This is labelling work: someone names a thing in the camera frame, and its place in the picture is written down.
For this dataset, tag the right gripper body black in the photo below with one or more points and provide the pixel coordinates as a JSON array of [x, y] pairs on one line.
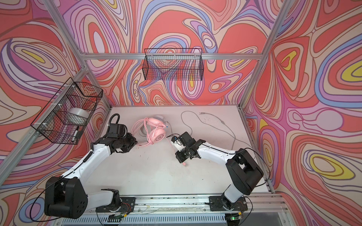
[[186, 148]]

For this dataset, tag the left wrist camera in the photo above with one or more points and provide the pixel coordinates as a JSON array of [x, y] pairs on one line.
[[116, 130]]

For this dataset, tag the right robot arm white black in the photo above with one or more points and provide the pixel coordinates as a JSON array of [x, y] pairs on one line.
[[244, 171]]

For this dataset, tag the black wire basket left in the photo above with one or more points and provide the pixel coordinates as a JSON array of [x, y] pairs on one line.
[[54, 125]]

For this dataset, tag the aluminium front rail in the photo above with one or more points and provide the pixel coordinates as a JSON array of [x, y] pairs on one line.
[[175, 204]]

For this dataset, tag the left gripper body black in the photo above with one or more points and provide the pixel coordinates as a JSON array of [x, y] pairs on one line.
[[126, 143]]

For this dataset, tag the silver tape roll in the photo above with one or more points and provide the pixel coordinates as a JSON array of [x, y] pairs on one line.
[[77, 116]]

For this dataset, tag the black wire basket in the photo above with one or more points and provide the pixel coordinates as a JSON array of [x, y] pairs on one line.
[[54, 125], [173, 64]]

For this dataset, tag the black wire basket back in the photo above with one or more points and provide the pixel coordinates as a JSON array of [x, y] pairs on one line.
[[173, 64]]

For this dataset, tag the white headphones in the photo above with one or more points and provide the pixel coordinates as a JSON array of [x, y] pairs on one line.
[[142, 131]]

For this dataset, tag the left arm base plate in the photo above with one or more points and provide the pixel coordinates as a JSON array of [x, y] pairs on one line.
[[124, 205]]

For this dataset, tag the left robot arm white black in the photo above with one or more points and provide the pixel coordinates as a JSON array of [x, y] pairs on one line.
[[65, 196]]

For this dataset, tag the black marker pen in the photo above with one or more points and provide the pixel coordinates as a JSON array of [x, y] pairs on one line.
[[76, 135]]

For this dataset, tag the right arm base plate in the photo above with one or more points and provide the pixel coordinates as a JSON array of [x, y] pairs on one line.
[[227, 203]]

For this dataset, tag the pink cat-ear headphones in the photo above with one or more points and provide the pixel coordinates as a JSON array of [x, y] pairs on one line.
[[152, 137]]

